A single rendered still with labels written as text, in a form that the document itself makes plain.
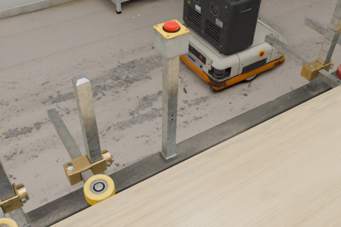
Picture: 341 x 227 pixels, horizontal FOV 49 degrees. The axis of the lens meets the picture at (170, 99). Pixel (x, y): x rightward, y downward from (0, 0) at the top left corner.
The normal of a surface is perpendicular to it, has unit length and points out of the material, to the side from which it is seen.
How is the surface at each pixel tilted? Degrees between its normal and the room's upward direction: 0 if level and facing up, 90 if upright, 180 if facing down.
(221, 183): 0
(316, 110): 0
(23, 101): 0
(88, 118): 90
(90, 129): 90
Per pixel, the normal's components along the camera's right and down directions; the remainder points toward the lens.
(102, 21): 0.02, -0.75
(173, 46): 0.53, 0.57
